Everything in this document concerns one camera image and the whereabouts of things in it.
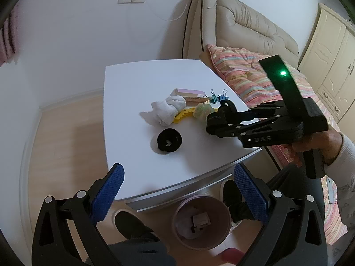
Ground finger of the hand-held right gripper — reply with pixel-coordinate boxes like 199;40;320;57
215;100;287;124
206;112;278;139

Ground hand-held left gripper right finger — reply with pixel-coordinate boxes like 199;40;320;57
233;163;328;266

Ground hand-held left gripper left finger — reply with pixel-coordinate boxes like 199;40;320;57
31;163;125;266

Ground pale green fuzzy ball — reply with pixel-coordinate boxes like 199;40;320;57
194;102;219;121

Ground yellow toothed plastic piece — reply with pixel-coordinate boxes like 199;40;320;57
172;106;198;124

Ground pink round trash bin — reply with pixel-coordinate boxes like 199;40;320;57
171;195;231;250

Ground white cloth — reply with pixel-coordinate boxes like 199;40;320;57
139;95;187;126

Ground person's right forearm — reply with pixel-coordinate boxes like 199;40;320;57
324;133;355;228

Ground person's right hand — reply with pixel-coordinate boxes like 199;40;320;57
283;131;343;168

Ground person's right black shoe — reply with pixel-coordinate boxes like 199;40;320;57
221;180;245;209

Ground person's black shoe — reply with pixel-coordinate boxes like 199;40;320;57
114;211;156;241
221;180;245;209

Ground person's left black shoe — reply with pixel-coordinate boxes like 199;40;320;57
114;211;156;241

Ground small white box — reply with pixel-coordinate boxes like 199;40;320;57
193;214;209;233

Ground pastel sticky note pad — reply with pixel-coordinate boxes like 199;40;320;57
170;88;211;107

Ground red soft object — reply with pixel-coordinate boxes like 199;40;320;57
221;248;245;266

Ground person's left leg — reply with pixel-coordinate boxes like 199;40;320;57
107;237;176;266

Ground cream wardrobe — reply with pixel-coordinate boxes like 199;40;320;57
298;3;355;122

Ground white crumpled paper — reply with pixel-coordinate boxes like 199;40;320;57
177;218;195;239

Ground beige sofa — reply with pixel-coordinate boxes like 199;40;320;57
169;0;300;70

